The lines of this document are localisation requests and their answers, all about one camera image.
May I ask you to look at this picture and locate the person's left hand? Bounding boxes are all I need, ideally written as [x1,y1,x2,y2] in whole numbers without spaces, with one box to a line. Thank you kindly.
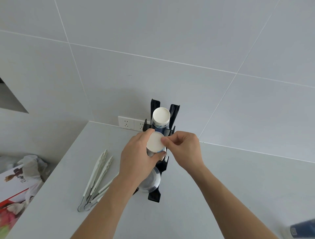
[118,128,168,184]

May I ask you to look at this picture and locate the stack of clear plastic cups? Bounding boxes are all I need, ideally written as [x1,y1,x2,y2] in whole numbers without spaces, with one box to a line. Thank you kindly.
[139,167,162,194]

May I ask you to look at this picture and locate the person's right hand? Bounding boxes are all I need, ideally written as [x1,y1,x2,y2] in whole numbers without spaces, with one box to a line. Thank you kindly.
[160,131,205,176]

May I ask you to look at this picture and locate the pile of white trash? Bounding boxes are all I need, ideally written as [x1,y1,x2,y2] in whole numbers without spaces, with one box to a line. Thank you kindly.
[7,154,49,215]

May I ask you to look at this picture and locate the tall white printed paper cup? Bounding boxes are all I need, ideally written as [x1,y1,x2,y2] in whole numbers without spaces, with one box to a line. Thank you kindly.
[146,132,167,158]

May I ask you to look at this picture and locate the white wall socket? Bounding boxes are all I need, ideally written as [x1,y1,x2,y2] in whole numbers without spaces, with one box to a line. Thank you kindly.
[118,116,151,131]

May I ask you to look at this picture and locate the white plastic tongs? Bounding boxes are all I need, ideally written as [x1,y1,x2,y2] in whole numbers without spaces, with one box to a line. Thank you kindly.
[85,175,118,211]
[77,149,114,213]

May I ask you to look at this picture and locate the stack of blue paper cups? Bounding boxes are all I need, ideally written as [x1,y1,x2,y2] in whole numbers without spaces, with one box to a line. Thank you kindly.
[151,107,171,129]

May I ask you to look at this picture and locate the white table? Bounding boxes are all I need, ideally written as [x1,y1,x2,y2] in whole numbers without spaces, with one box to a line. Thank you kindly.
[5,120,315,239]

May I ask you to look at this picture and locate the person's left forearm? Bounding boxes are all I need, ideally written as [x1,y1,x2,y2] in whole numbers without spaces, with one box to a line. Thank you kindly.
[71,173,141,239]

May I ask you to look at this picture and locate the black cup rack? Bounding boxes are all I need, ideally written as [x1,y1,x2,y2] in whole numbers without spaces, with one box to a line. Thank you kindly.
[133,99,180,203]

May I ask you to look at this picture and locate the large blue paper cup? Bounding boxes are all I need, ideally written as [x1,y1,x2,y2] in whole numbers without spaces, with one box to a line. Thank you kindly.
[282,219,315,239]

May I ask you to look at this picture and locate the person's right forearm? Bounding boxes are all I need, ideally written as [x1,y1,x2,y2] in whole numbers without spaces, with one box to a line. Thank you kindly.
[188,164,279,239]

